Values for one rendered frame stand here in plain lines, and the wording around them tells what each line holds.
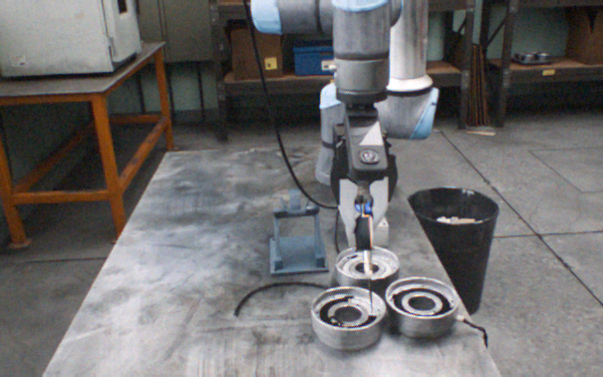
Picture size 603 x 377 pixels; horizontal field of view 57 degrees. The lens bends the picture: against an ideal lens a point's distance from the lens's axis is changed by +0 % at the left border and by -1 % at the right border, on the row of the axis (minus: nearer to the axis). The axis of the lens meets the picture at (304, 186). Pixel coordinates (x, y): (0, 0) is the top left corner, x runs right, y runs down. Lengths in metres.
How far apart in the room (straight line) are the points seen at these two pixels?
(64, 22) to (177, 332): 2.26
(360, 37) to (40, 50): 2.42
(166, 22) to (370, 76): 3.89
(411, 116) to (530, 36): 4.01
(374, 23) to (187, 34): 3.88
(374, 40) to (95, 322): 0.58
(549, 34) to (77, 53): 3.80
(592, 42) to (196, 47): 3.03
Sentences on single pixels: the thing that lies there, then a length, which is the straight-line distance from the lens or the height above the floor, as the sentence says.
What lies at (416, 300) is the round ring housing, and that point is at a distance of 0.87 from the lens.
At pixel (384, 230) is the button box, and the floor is 0.84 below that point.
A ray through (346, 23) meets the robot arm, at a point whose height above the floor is 1.22.
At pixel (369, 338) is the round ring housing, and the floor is 0.82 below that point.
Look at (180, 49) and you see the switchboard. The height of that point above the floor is 0.66.
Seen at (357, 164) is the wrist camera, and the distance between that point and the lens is 0.69.
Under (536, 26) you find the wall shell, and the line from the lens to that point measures 5.21.
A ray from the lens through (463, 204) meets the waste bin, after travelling 2.30.
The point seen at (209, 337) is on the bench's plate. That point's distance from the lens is 0.84.
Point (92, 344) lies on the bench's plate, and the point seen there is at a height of 0.80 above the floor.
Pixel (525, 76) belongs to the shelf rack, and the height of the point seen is 0.40.
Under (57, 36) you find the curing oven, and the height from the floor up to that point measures 0.99.
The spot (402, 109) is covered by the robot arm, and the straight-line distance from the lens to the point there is 1.23.
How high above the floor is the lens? 1.30
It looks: 23 degrees down
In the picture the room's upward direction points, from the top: 2 degrees counter-clockwise
